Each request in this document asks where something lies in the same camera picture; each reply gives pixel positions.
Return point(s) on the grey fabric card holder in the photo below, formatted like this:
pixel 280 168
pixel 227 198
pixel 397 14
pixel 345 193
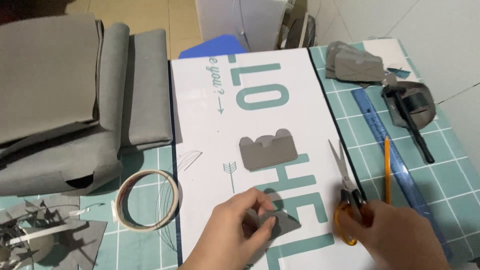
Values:
pixel 268 154

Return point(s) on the heap of grey fabric scraps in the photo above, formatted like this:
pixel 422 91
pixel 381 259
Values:
pixel 75 240

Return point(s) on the blue transparent ruler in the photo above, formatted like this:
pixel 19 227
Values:
pixel 375 120

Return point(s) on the orange pencil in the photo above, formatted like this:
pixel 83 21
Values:
pixel 387 168

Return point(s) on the person's left hand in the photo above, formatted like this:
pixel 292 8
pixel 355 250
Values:
pixel 228 232

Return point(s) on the pile of grey cut pieces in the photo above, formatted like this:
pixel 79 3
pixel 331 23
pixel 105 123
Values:
pixel 356 65

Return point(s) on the person's right hand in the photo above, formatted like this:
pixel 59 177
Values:
pixel 397 240

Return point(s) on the teal checked tablecloth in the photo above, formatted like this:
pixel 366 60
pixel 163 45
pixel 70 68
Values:
pixel 431 187

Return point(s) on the black awl tool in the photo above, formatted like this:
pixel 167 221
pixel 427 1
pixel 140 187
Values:
pixel 412 127

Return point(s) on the grey folded fabric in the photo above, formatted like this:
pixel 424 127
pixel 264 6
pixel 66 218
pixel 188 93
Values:
pixel 146 93

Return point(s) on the white tape roll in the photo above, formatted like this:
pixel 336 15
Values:
pixel 122 213

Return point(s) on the white printed board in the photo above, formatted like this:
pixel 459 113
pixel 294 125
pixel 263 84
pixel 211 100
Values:
pixel 210 131

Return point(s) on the person's right fingers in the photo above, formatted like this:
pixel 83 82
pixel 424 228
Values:
pixel 354 223

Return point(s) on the grey fabric cut piece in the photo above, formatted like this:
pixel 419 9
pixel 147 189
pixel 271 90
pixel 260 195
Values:
pixel 287 223

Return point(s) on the grey fabric with dark roll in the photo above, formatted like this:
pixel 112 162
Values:
pixel 423 105

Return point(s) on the white plastic box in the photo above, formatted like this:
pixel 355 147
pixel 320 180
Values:
pixel 243 22

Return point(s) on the black fan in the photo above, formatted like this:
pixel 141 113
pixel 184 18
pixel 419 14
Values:
pixel 300 33

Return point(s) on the blue sheet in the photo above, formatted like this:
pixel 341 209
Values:
pixel 215 47

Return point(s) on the taupe folded fabric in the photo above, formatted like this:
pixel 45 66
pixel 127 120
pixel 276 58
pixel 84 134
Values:
pixel 45 75

